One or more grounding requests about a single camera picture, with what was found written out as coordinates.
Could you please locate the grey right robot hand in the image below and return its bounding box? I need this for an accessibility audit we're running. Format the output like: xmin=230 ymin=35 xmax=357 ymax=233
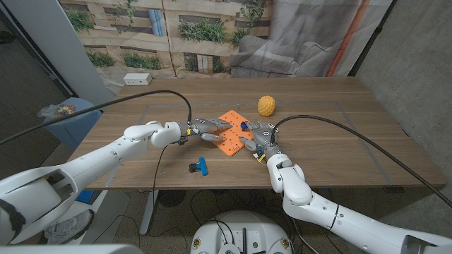
xmin=239 ymin=120 xmax=283 ymax=160

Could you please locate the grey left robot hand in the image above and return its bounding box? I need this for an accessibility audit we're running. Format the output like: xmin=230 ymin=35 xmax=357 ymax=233
xmin=178 ymin=118 xmax=233 ymax=143

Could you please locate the orange peg board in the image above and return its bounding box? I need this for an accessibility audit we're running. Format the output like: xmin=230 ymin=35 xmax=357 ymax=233
xmin=211 ymin=109 xmax=255 ymax=158

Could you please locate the yellow pineapple toy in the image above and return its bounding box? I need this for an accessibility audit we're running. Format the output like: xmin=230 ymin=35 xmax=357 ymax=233
xmin=256 ymin=95 xmax=276 ymax=117

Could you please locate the blue and black clip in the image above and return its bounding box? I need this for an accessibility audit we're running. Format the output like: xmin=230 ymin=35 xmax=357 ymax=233
xmin=188 ymin=156 xmax=209 ymax=176

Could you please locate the printed backdrop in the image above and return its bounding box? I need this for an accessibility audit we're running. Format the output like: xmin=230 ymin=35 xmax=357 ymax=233
xmin=58 ymin=0 xmax=393 ymax=95

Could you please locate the white power strip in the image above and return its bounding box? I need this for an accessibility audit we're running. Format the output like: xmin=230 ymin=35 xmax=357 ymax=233
xmin=123 ymin=73 xmax=153 ymax=86

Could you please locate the white table leg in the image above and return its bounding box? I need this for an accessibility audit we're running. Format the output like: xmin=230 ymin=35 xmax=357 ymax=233
xmin=139 ymin=189 xmax=160 ymax=236

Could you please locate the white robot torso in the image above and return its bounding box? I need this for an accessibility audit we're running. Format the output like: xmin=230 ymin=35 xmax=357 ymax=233
xmin=190 ymin=210 xmax=293 ymax=254

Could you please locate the blue stool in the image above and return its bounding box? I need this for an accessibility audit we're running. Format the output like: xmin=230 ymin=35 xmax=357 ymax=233
xmin=42 ymin=97 xmax=102 ymax=149

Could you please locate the blue box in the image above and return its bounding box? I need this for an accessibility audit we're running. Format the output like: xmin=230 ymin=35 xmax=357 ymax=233
xmin=76 ymin=190 xmax=96 ymax=204

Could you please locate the clear bag of toys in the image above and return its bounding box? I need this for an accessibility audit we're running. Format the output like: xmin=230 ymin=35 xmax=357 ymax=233
xmin=37 ymin=103 xmax=77 ymax=119

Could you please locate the grey partition panel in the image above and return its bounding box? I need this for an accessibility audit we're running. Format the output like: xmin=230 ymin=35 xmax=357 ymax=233
xmin=1 ymin=0 xmax=116 ymax=111

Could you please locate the grey sneaker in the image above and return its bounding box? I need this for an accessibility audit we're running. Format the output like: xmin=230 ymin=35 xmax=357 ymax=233
xmin=44 ymin=209 xmax=95 ymax=245

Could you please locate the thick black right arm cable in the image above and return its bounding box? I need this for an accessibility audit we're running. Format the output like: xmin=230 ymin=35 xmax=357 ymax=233
xmin=270 ymin=114 xmax=452 ymax=209

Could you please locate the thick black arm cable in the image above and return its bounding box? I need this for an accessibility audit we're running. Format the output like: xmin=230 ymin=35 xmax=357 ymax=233
xmin=270 ymin=114 xmax=452 ymax=209
xmin=0 ymin=89 xmax=193 ymax=146

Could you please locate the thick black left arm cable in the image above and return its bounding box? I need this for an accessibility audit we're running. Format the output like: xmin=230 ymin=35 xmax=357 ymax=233
xmin=0 ymin=89 xmax=193 ymax=146

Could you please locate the thin black cable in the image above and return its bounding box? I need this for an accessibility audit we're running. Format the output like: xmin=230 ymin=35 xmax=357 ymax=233
xmin=151 ymin=143 xmax=170 ymax=236

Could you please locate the grey floor cable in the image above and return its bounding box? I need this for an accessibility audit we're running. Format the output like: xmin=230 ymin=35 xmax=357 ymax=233
xmin=291 ymin=217 xmax=321 ymax=254

